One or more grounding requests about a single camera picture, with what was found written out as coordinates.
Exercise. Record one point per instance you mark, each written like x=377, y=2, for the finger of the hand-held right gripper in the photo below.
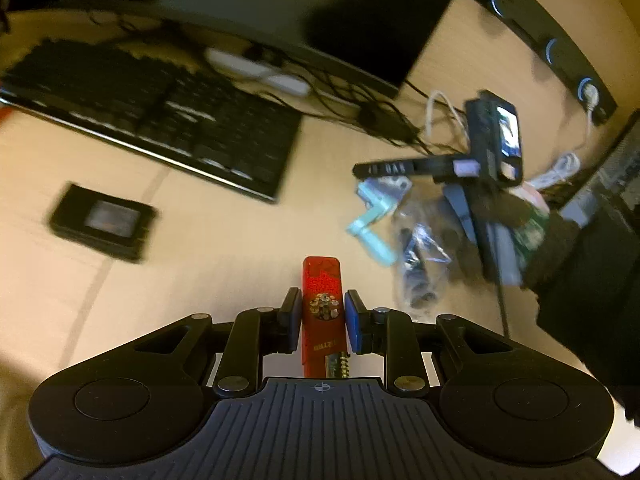
x=395, y=167

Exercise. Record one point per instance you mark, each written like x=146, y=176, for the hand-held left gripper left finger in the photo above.
x=291, y=320

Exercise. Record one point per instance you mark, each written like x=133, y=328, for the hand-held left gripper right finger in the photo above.
x=354, y=322

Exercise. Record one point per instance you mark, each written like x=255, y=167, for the red patterned box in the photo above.
x=322, y=280

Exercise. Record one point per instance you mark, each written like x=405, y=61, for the clear bag of black parts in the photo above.
x=425, y=255

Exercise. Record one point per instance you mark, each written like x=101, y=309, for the green pink packet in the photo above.
x=532, y=232

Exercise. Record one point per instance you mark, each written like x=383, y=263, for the black computer case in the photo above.
x=607, y=175

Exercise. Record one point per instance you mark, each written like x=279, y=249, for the white power strip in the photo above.
x=260, y=72

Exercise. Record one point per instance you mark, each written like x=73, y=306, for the black computer monitor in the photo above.
x=280, y=5

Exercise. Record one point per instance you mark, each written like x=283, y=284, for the small black case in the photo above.
x=102, y=220

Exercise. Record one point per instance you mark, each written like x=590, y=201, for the black keyboard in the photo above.
x=150, y=110

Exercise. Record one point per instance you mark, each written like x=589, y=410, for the light teal plastic bracket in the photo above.
x=375, y=210

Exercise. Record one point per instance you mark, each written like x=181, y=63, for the black wall socket panel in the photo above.
x=550, y=30

